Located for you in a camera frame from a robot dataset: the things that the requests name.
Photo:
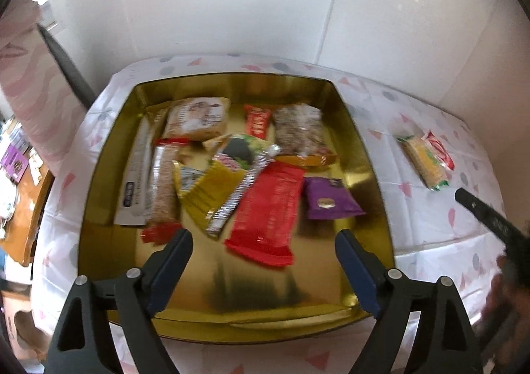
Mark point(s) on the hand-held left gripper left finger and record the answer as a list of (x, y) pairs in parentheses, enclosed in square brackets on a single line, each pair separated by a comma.
[(165, 283)]

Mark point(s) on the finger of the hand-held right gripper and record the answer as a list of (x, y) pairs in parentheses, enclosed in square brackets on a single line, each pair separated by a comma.
[(484, 212)]

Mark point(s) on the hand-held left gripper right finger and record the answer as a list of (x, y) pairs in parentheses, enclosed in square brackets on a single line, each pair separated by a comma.
[(364, 274)]

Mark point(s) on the purple snack packet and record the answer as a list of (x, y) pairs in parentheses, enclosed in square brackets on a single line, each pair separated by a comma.
[(331, 200)]

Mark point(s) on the gold tin box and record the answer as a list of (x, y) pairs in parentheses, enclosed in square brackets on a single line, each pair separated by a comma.
[(248, 274)]

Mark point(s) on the sesame bar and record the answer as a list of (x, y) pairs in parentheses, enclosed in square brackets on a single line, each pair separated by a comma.
[(163, 187)]

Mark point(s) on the long white sachet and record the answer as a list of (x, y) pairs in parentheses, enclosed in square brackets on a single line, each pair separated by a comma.
[(134, 183)]

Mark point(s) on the small yellow snack packet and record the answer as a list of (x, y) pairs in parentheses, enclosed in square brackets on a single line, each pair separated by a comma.
[(186, 177)]

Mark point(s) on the long red snack bar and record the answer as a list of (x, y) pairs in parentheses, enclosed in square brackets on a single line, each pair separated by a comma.
[(265, 212)]

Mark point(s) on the large yellow triangular snack packet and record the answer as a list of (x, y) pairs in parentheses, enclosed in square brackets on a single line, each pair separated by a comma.
[(232, 162)]

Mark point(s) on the nut bar with orange ends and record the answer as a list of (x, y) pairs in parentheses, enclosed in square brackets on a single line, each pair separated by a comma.
[(298, 129)]

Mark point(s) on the beige cracker packet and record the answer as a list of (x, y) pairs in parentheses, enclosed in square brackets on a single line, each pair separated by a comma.
[(194, 117)]

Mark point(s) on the red gold-print candy packet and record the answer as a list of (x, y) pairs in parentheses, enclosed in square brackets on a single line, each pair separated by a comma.
[(257, 121)]

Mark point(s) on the red and white wafer wrapper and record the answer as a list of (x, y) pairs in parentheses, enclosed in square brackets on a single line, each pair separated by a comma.
[(441, 150)]

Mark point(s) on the yellow cracker packet green ends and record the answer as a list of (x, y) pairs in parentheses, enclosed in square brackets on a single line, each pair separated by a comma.
[(426, 162)]

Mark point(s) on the cardboard box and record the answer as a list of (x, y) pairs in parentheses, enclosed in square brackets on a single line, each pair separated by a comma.
[(20, 316)]

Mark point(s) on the wooden side table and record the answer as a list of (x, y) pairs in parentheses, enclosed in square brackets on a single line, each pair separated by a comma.
[(29, 208)]

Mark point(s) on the purple box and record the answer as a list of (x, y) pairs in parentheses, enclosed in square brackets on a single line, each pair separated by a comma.
[(14, 162)]

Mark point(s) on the black pole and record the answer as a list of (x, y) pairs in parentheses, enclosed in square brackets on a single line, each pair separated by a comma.
[(66, 63)]

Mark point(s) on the pink striped cloth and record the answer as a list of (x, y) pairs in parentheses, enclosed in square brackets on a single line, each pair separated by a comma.
[(25, 79)]

